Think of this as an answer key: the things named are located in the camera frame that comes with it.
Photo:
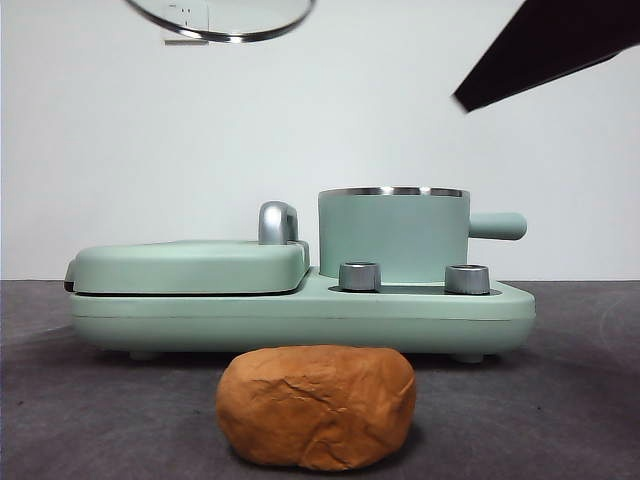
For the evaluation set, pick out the silver control knob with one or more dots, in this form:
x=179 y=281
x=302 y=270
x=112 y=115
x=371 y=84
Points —
x=359 y=277
x=466 y=280

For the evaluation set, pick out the mint green griddle cover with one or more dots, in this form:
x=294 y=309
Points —
x=175 y=267

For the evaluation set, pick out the mint green steamer pot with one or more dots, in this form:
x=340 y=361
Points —
x=390 y=230

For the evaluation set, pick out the glass pot lid green knob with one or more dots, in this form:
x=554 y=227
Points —
x=225 y=15

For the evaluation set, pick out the brown potato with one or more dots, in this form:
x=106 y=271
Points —
x=315 y=410

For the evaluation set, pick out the white wall socket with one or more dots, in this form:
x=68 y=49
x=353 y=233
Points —
x=175 y=43

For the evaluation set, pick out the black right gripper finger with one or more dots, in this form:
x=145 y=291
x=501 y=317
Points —
x=550 y=50

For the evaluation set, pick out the mint green breakfast machine base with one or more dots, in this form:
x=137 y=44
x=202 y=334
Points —
x=300 y=320

